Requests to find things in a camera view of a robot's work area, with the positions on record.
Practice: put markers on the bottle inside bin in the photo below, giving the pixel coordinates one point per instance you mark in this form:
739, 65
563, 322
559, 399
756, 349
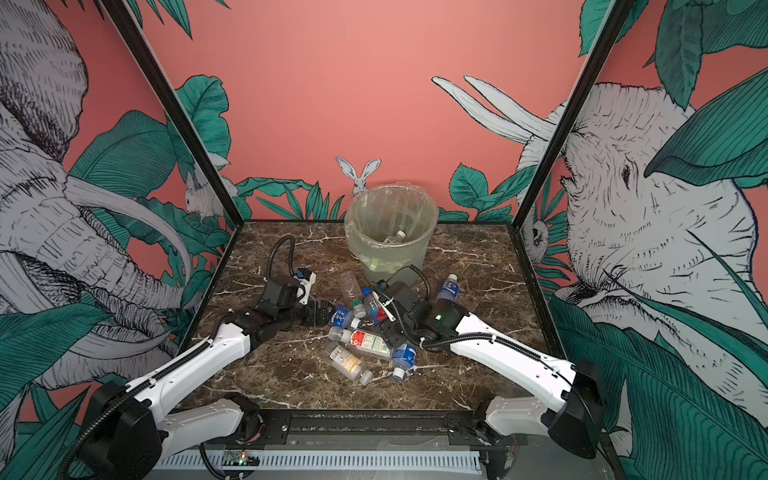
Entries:
397, 238

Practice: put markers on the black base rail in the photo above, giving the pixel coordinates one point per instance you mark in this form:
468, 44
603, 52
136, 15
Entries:
458, 427

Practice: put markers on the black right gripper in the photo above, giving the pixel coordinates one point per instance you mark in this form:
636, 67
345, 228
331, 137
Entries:
389, 334

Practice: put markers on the white slotted cable duct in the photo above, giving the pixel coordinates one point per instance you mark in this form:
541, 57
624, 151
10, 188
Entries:
233, 461

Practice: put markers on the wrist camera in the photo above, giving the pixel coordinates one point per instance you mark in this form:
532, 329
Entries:
397, 298
284, 292

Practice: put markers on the clear square green-label bottle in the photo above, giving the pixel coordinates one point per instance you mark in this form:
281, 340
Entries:
352, 293

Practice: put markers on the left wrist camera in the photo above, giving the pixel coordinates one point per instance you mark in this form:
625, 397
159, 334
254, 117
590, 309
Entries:
284, 292

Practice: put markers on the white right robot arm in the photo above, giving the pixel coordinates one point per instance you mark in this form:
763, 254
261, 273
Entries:
568, 399

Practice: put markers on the black frame post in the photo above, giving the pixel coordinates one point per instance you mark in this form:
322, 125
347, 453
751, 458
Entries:
607, 35
123, 20

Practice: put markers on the small blue label bottle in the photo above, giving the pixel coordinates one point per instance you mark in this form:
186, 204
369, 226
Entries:
342, 317

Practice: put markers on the grey mesh waste bin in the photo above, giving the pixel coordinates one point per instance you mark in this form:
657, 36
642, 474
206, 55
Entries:
390, 231

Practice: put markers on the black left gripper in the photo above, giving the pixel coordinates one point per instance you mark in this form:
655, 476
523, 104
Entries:
323, 318

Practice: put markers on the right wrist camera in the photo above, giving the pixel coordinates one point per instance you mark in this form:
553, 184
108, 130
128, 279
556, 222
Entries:
397, 298

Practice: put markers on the black right frame post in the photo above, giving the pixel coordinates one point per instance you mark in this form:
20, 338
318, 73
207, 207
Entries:
607, 35

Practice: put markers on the black left frame post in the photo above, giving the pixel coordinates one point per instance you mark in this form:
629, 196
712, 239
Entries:
123, 20

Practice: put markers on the red green label bottle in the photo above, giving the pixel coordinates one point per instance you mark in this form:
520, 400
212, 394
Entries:
361, 341

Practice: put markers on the clear white-cap bottle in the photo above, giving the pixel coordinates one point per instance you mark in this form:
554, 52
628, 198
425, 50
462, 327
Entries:
403, 361

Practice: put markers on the blue label Chinese water bottle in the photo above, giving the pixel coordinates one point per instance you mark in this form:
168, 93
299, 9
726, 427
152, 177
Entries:
449, 289

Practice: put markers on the yellow-green bin liner bag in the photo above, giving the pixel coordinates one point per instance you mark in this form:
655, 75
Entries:
390, 210

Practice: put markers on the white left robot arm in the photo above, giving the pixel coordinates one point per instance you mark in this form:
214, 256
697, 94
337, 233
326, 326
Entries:
129, 429

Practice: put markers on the yellow label clear bottle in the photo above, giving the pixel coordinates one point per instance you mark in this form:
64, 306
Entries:
348, 364

